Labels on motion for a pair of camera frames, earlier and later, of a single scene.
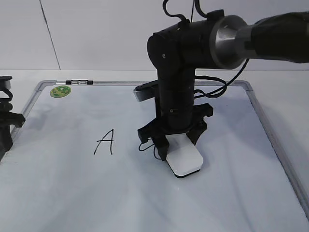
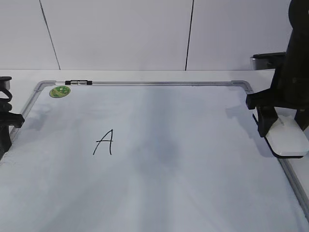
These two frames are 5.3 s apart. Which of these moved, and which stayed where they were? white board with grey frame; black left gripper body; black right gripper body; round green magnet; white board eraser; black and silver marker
Moved: white board eraser; black right gripper body
Stayed: black left gripper body; black and silver marker; white board with grey frame; round green magnet
